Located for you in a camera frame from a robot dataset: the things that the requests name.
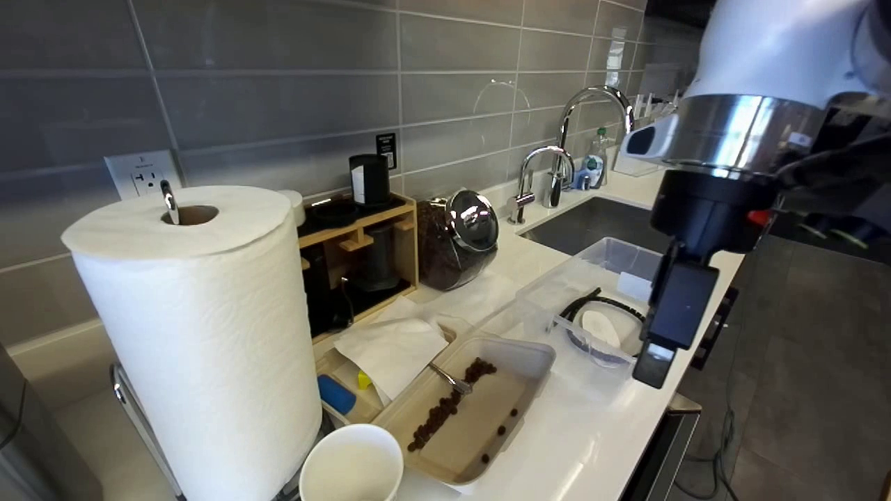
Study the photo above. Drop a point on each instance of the white wall power outlet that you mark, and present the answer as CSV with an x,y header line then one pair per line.
x,y
139,173

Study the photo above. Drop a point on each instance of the metal paper towel holder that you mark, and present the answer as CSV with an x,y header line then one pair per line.
x,y
167,200

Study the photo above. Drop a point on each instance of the metal spoon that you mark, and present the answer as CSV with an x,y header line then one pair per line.
x,y
449,379

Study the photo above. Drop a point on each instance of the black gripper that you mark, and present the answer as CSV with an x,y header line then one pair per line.
x,y
682,303

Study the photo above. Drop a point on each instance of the clear soap bottle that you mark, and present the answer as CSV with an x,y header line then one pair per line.
x,y
591,172

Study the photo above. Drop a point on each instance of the small black wall plate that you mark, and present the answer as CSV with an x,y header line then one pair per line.
x,y
385,148

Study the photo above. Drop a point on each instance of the blue sponge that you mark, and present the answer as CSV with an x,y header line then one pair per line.
x,y
334,396

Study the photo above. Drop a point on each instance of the white paper towel roll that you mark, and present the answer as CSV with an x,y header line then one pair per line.
x,y
203,353

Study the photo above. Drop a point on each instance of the short chrome faucet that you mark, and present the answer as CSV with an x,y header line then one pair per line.
x,y
543,153

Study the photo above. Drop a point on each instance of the tall chrome faucet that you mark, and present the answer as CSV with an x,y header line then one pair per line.
x,y
594,90

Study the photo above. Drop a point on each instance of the black canister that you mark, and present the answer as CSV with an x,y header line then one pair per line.
x,y
369,183

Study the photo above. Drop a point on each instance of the dark range hood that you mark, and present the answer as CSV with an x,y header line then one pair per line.
x,y
676,9

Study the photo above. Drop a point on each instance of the dark kitchen sink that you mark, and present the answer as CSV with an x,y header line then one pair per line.
x,y
594,226

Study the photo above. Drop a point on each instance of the clear plastic box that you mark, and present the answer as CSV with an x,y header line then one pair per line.
x,y
557,288

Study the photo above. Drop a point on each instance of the small yellow item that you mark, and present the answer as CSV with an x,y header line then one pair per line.
x,y
363,379

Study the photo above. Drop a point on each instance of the white paper towel sheet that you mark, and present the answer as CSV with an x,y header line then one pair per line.
x,y
390,353

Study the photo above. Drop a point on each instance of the dark cabinet drawer front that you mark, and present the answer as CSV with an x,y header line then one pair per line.
x,y
662,446

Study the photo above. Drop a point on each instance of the brown coffee bean pile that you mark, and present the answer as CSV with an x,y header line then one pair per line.
x,y
440,413

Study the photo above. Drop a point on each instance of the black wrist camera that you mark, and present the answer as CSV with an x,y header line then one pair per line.
x,y
817,183

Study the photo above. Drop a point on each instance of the white paper cup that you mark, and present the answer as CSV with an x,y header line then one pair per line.
x,y
348,470

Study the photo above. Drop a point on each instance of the wooden rack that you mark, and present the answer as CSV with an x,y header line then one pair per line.
x,y
372,221

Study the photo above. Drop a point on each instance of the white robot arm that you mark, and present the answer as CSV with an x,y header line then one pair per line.
x,y
770,47

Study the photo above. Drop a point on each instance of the shallow wooden tray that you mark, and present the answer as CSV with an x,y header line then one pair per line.
x,y
326,363

